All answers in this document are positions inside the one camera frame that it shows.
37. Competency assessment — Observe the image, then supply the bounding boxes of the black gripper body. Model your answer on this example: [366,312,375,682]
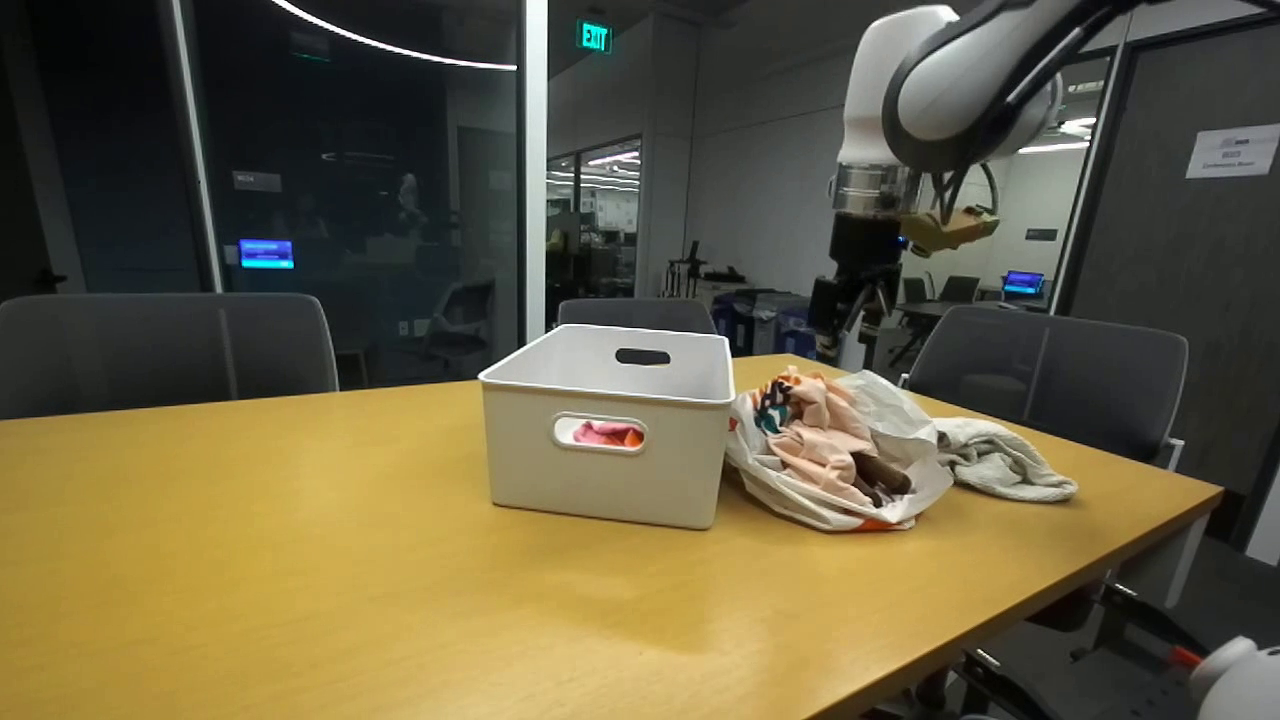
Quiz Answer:
[823,209,913,320]

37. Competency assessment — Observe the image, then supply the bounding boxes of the peach patterned cloth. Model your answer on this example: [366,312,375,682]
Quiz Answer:
[749,370,916,508]

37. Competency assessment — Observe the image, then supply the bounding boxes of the brown plush toy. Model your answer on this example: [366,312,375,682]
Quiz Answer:
[849,447,920,500]

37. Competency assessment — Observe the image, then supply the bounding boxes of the pink cloth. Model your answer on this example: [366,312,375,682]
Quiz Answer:
[552,417,653,457]

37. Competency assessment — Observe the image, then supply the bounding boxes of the white plastic bag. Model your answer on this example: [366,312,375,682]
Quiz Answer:
[725,363,960,541]

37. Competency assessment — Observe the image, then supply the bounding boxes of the white plastic storage box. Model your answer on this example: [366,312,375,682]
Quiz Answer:
[476,320,741,535]

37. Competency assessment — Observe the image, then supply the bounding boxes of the dark waste bin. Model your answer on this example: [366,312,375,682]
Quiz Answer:
[713,286,819,362]

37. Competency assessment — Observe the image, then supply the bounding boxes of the blue laptop screen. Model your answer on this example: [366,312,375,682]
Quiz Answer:
[999,267,1055,305]

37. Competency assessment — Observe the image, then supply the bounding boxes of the grey white crumpled cloth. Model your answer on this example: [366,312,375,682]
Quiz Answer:
[931,417,1084,508]

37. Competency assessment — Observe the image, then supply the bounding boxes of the white bottle with red cap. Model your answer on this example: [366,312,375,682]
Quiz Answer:
[1166,633,1280,720]

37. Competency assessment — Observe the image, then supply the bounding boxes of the curved ceiling light strip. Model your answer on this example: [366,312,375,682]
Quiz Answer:
[266,0,520,78]

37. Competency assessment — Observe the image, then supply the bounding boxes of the wide grey office chair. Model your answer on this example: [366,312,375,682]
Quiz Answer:
[0,290,345,426]

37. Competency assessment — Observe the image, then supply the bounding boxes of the tan wrist camera mount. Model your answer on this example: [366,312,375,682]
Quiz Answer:
[895,201,1004,262]

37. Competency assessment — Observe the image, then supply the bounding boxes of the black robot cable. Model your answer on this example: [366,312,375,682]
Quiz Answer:
[931,157,1004,230]

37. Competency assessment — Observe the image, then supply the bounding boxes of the white window frame post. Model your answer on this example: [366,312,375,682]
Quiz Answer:
[520,0,552,386]

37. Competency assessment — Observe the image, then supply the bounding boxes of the white paper wall sign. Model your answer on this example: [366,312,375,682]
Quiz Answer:
[1184,119,1280,185]

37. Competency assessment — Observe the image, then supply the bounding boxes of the blue lit wall screen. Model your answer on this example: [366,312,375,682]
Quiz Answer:
[234,236,299,276]

